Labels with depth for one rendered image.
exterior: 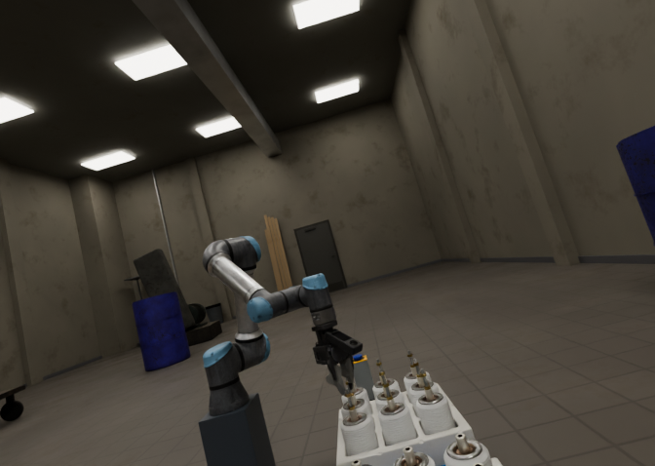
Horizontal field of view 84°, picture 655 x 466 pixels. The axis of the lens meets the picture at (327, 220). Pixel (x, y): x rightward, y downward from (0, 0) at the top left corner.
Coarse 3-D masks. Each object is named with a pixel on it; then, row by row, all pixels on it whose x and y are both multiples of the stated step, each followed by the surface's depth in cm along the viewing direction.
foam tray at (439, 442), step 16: (448, 400) 121; (416, 432) 108; (448, 432) 101; (464, 432) 100; (384, 448) 102; (400, 448) 101; (416, 448) 100; (432, 448) 100; (336, 464) 101; (368, 464) 101; (384, 464) 100
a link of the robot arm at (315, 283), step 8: (304, 280) 114; (312, 280) 112; (320, 280) 113; (304, 288) 114; (312, 288) 112; (320, 288) 112; (304, 296) 114; (312, 296) 112; (320, 296) 112; (328, 296) 113; (304, 304) 117; (312, 304) 112; (320, 304) 111; (328, 304) 112; (312, 312) 112
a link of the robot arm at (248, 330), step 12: (228, 240) 143; (240, 240) 145; (252, 240) 148; (240, 252) 142; (252, 252) 146; (240, 264) 143; (252, 264) 146; (252, 276) 149; (240, 300) 146; (240, 312) 147; (240, 324) 147; (252, 324) 148; (240, 336) 147; (252, 336) 147; (264, 336) 153; (252, 348) 146; (264, 348) 150; (252, 360) 146; (264, 360) 152
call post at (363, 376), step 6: (366, 360) 147; (354, 366) 147; (360, 366) 147; (366, 366) 147; (354, 372) 147; (360, 372) 147; (366, 372) 146; (360, 378) 146; (366, 378) 146; (360, 384) 146; (366, 384) 146; (372, 384) 146; (366, 390) 146; (372, 390) 146; (372, 396) 145
